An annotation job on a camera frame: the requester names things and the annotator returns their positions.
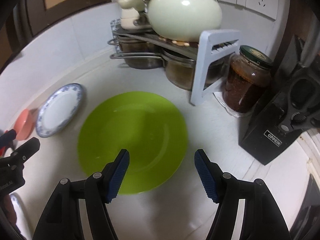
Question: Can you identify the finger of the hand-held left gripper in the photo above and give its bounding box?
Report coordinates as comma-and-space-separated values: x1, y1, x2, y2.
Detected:
10, 137, 40, 165
0, 129, 17, 153

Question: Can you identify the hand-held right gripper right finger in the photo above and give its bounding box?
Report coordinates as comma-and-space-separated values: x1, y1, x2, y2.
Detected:
194, 149, 292, 240

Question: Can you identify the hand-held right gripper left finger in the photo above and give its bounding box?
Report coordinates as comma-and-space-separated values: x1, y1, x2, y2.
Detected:
32, 149, 130, 240

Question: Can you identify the salmon orange plate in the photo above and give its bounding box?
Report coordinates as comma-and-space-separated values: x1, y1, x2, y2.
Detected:
14, 109, 38, 140

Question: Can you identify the green plate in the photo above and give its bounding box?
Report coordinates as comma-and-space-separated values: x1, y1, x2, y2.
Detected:
77, 92, 188, 195

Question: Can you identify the blue white patterned plate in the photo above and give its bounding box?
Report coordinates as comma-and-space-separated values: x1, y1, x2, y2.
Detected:
35, 83, 86, 138
9, 192, 33, 240

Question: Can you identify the white paper napkin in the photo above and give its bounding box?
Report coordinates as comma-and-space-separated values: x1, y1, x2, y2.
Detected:
213, 91, 253, 118

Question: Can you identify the black knife block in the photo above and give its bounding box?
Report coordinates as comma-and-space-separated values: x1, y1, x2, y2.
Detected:
238, 90, 312, 166

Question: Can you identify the white kitchen rack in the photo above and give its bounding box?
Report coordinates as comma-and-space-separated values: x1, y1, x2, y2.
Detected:
108, 19, 242, 106

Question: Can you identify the glass jar of chili sauce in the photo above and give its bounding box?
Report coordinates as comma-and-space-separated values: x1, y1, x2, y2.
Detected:
222, 45, 273, 113

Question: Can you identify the large steel pot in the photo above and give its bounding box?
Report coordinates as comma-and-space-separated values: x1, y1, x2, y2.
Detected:
162, 49, 225, 91

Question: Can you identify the shallow steel pan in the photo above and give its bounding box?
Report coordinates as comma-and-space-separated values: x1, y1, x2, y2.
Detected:
108, 35, 164, 53

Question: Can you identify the wooden bead trivet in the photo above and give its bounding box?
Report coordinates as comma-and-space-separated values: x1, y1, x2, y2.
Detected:
160, 37, 198, 47

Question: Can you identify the brown wooden door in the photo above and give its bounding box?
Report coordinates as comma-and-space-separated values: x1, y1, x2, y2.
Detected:
5, 0, 112, 43

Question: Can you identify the small cream ceramic pot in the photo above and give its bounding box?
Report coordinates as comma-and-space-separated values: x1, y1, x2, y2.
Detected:
117, 0, 149, 30

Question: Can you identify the large white ceramic pot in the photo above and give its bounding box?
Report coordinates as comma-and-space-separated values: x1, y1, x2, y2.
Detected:
147, 0, 223, 42

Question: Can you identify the steel pan with long handle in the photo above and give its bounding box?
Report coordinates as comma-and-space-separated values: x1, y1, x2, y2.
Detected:
110, 52, 165, 70

